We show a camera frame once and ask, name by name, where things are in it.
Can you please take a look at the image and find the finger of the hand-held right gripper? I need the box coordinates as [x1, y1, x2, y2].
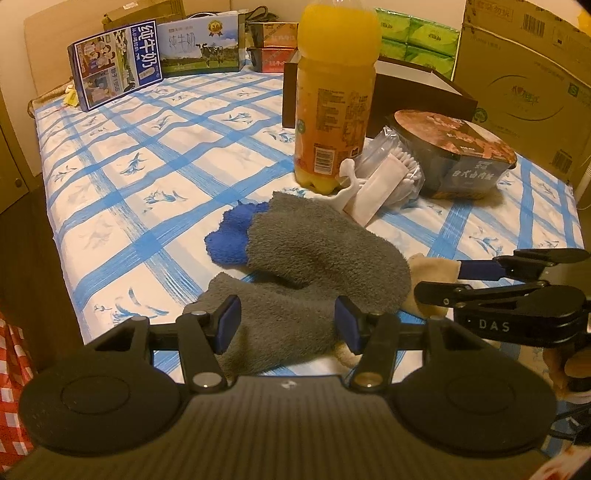
[457, 248, 591, 282]
[413, 279, 550, 315]

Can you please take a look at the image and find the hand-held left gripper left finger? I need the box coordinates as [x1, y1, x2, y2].
[85, 295, 243, 394]

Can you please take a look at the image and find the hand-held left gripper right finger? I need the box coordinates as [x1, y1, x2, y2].
[335, 295, 502, 393]

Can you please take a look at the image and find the beige sock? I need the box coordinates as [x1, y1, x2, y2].
[401, 253, 462, 320]

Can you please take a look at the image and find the grey fluffy sock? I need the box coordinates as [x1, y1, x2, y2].
[185, 272, 370, 376]

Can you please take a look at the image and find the grey sock with blue toe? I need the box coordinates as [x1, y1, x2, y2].
[204, 191, 413, 315]

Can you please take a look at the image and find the bag of cotton swabs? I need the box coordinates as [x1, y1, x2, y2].
[365, 127, 426, 206]

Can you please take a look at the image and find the person's right hand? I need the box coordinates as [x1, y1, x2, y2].
[547, 347, 591, 398]

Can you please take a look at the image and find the instant rice bowl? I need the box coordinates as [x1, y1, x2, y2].
[392, 109, 518, 200]

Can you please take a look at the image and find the white paper sachet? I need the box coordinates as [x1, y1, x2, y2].
[355, 154, 416, 228]

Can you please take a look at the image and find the white plastic clip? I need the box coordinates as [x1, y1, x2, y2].
[338, 158, 365, 213]

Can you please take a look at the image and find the blue checked bedsheet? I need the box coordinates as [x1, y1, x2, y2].
[28, 69, 585, 374]

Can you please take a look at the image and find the large cardboard box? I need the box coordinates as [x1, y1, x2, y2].
[452, 0, 591, 185]

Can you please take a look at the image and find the red checked cloth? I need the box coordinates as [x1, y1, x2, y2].
[0, 311, 47, 455]

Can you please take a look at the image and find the orange juice bottle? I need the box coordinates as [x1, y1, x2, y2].
[295, 0, 383, 195]

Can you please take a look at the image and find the stack of green tissue packs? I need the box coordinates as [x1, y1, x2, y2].
[374, 7, 462, 79]

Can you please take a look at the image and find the red snack box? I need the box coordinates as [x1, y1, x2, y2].
[247, 46, 296, 73]

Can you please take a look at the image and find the wooden wardrobe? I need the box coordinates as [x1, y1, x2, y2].
[0, 88, 44, 213]

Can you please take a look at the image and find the light blue milk carton box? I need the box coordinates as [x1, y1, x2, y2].
[157, 10, 247, 77]

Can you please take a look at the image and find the dark blue milk carton box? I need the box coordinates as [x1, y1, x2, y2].
[67, 22, 164, 112]

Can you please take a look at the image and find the orange snack box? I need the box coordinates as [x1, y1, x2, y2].
[249, 22, 300, 49]

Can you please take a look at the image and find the small brown cardboard box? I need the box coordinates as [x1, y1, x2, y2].
[102, 0, 188, 32]

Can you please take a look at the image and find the wooden headboard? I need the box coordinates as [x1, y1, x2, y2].
[24, 0, 232, 107]

